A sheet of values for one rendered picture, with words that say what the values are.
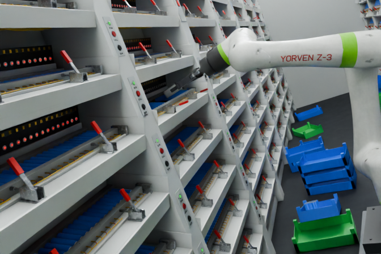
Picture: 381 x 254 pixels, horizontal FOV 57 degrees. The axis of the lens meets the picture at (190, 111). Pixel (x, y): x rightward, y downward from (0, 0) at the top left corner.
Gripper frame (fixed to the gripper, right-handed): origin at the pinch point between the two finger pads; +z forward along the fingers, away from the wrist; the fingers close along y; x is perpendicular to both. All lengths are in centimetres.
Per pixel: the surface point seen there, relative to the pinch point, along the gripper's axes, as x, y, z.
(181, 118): 11.2, 13.9, -2.7
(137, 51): -22.7, -5.5, 6.5
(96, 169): 9, 71, -4
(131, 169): 15.5, 44.9, 6.2
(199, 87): 4.5, -24.9, -2.0
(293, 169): 98, -142, 10
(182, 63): -7.6, -8.6, -6.7
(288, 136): 94, -235, 19
